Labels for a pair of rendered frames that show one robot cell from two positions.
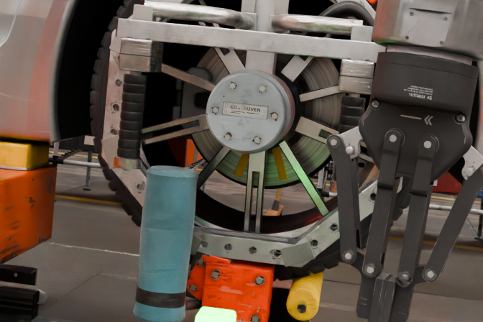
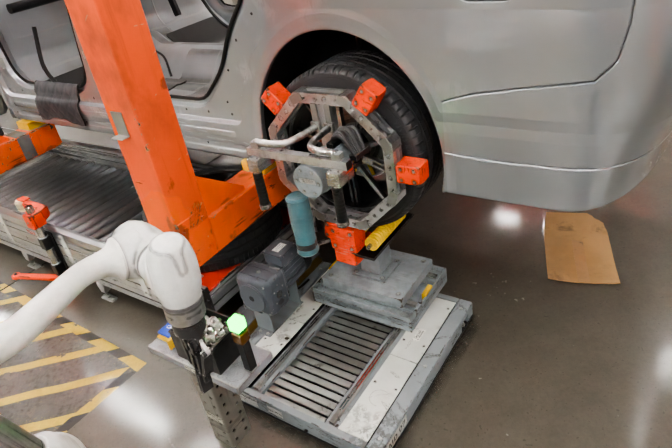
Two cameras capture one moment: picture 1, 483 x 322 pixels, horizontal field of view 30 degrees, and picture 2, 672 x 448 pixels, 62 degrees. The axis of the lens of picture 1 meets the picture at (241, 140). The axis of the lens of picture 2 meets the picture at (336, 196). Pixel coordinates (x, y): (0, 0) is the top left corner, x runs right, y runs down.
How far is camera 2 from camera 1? 1.29 m
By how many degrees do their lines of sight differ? 39
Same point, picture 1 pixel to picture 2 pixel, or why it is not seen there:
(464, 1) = (173, 316)
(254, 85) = (307, 171)
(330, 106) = not seen: hidden behind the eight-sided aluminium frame
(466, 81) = (188, 332)
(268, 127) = (317, 188)
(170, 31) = (265, 153)
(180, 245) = (304, 228)
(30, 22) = (247, 113)
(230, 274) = (338, 231)
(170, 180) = (291, 204)
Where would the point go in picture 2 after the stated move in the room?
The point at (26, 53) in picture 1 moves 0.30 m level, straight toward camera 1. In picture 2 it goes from (250, 127) to (222, 160)
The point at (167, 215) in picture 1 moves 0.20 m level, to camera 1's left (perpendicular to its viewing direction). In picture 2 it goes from (294, 218) to (251, 211)
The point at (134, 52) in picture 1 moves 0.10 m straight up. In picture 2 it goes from (252, 165) to (245, 139)
